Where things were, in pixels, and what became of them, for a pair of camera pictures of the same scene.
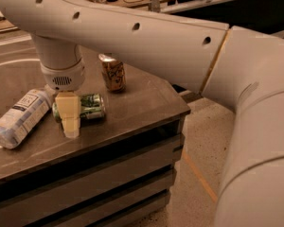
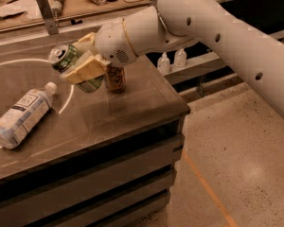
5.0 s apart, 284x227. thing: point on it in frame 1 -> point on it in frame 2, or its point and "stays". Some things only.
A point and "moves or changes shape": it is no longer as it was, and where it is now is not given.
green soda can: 92,107 moves or changes shape
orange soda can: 115,73 stays
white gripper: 62,78 -> 112,43
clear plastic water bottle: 21,116 stays
